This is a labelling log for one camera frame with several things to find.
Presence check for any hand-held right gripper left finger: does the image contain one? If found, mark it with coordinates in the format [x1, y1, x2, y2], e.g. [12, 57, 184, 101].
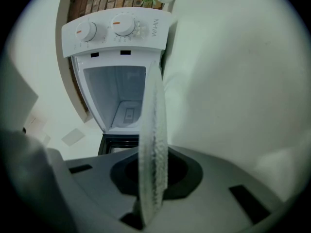
[65, 147, 144, 230]

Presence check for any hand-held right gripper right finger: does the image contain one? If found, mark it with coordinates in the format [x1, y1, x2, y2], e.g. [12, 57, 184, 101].
[150, 144, 284, 233]

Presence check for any black-framed microwave door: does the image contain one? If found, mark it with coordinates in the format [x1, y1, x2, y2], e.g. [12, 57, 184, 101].
[98, 133, 139, 156]

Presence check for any white microwave oven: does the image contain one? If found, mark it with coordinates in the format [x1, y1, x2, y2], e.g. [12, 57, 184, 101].
[61, 7, 179, 134]

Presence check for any white table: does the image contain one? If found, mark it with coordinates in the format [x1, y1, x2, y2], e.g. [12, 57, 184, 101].
[161, 0, 309, 203]

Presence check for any white microwave knob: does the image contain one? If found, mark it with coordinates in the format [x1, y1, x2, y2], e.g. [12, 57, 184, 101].
[111, 14, 136, 36]
[75, 20, 97, 41]

